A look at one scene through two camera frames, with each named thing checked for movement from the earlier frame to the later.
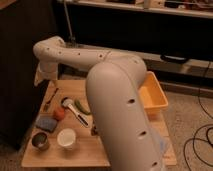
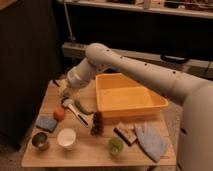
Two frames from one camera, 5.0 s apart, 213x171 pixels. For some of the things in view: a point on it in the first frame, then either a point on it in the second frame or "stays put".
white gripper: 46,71 -> 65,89
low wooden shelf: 170,67 stays put
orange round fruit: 59,113 stays put
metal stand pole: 68,20 stays put
